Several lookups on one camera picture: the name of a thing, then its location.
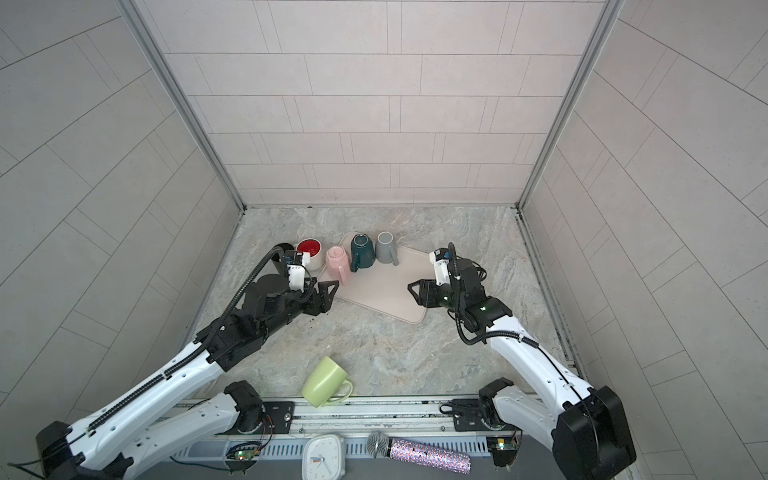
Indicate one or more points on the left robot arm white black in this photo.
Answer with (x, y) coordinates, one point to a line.
(131, 434)

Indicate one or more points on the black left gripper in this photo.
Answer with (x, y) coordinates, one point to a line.
(326, 303)

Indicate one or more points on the small black circuit device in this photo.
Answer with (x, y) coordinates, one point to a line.
(503, 450)

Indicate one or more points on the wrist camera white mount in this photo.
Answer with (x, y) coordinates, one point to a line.
(445, 265)
(296, 265)

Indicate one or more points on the metal base rail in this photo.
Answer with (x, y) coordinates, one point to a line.
(451, 424)

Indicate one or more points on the metal corner wall profile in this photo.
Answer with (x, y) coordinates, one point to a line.
(605, 22)

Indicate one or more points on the left metal corner profile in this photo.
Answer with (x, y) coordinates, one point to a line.
(155, 57)

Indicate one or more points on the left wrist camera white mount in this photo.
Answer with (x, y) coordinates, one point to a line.
(296, 265)

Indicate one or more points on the beige plastic tray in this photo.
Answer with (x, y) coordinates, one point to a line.
(383, 287)

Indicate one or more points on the white square clock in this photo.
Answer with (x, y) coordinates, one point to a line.
(324, 458)

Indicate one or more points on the glittery pink microphone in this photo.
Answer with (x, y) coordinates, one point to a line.
(379, 445)

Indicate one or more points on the black mug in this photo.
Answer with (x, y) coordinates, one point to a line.
(284, 247)

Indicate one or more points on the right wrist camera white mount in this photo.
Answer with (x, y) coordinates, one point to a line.
(445, 265)

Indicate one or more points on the light green mug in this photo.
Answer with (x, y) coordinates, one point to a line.
(327, 384)

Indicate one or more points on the dark green faceted mug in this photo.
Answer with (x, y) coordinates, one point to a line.
(362, 252)

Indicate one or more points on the white mug red inside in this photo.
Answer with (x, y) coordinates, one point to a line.
(315, 251)

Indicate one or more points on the small green circuit board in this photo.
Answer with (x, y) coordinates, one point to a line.
(244, 452)

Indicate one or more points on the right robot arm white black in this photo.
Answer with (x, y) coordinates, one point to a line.
(585, 428)

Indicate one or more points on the pink faceted mug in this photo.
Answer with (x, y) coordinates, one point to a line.
(337, 264)

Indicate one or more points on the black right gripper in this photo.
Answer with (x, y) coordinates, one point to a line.
(428, 288)

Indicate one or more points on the grey mug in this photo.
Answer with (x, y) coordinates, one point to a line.
(386, 249)

